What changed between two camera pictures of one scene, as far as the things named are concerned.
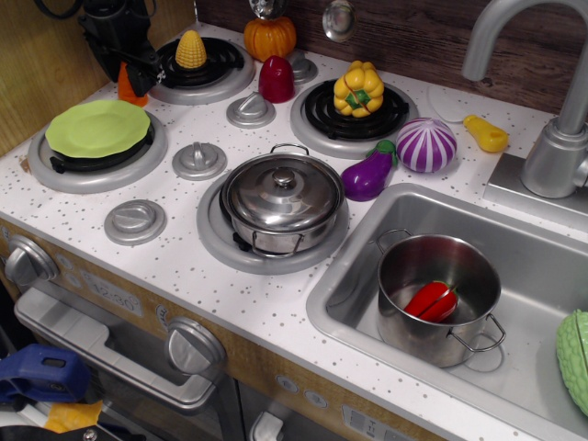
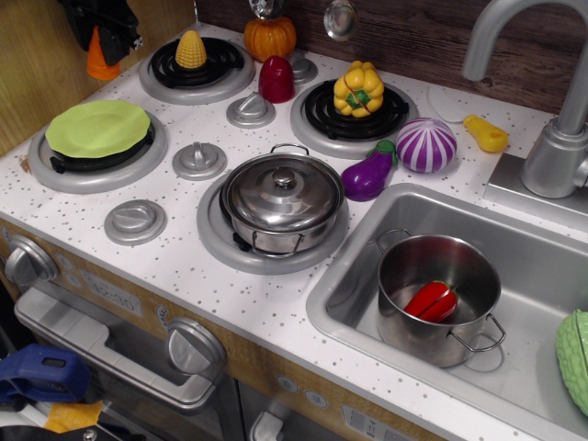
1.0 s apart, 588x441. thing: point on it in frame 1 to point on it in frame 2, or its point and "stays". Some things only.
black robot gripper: (122, 30) to (116, 21)
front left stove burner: (99, 174) stays
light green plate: (97, 129) stays
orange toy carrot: (126, 90) to (96, 64)
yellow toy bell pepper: (358, 92) stays
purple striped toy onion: (426, 144) stays
